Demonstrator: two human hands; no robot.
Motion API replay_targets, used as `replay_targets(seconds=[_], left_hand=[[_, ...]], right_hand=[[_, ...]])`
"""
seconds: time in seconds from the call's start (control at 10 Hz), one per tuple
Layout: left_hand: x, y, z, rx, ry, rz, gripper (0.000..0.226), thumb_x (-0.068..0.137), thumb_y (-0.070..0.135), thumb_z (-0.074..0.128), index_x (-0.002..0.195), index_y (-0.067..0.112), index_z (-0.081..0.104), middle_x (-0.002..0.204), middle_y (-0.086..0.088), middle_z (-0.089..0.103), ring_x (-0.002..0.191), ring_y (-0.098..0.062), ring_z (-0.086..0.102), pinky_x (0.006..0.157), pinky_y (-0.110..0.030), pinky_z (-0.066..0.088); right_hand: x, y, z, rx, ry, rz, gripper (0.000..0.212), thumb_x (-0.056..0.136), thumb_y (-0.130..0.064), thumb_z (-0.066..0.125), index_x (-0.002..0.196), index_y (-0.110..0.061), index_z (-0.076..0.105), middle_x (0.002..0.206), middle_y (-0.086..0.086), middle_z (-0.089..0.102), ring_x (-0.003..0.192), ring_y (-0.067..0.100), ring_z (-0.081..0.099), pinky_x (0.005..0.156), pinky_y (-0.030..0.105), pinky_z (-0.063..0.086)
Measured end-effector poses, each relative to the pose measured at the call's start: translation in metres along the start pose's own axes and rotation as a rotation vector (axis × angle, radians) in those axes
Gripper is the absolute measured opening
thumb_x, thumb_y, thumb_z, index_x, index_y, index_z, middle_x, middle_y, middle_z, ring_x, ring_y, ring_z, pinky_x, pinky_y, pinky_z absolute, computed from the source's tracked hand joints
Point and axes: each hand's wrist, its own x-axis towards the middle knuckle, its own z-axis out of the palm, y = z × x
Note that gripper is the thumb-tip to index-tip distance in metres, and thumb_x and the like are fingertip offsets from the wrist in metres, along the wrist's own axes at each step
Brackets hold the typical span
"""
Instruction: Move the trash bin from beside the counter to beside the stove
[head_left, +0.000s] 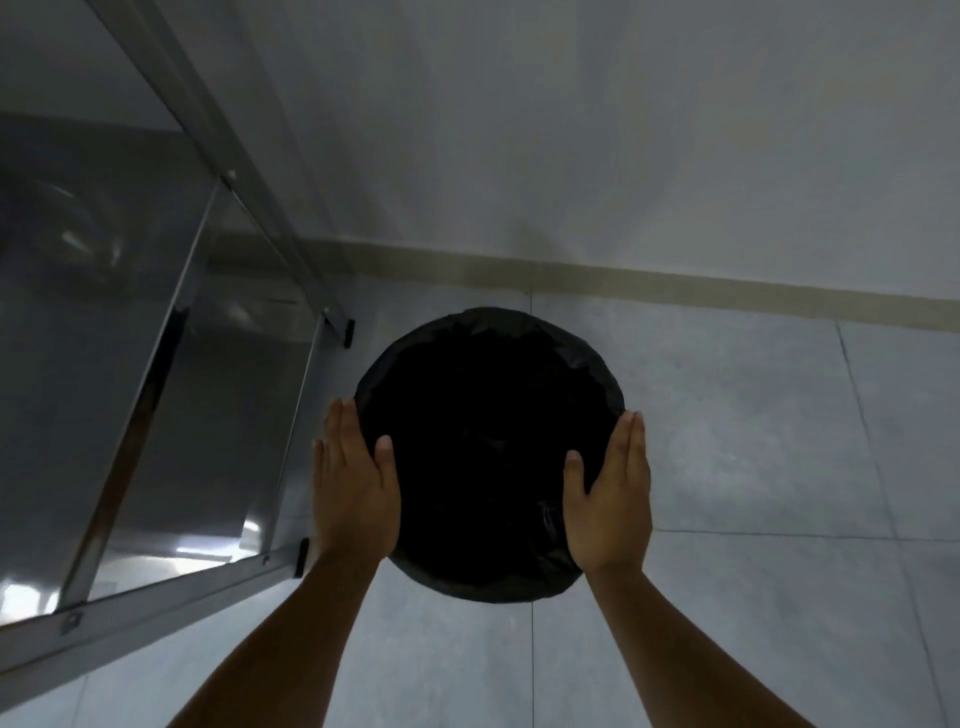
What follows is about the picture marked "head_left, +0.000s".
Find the person's right forearm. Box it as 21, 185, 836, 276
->
583, 562, 816, 728

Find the person's right hand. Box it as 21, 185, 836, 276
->
562, 410, 654, 576

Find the person's left forearm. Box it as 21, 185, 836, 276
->
168, 551, 384, 728

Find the stainless steel table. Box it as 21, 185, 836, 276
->
0, 0, 357, 711

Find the round bin with black bag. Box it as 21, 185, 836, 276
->
354, 306, 628, 606

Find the person's left hand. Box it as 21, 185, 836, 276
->
311, 397, 403, 561

